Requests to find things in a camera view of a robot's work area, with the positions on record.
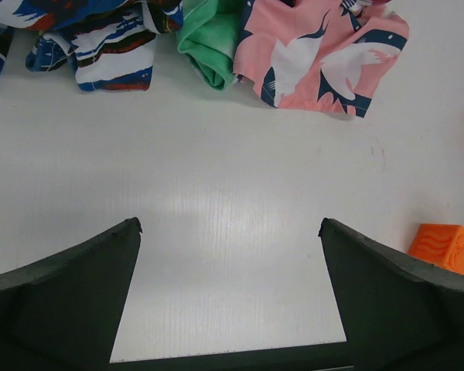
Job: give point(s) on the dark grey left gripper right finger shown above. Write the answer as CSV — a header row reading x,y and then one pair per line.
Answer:
x,y
398,312

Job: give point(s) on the pink crane print cloth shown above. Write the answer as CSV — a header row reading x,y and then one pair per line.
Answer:
x,y
325,56

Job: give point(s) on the green cloth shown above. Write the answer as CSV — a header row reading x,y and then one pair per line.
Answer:
x,y
208,38

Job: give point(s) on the blue white red print cloth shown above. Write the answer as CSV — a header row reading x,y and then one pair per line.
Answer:
x,y
110,45

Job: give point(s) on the orange plastic cube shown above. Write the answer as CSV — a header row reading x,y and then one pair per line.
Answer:
x,y
441,245

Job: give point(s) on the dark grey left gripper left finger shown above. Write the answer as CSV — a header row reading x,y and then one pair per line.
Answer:
x,y
63,312

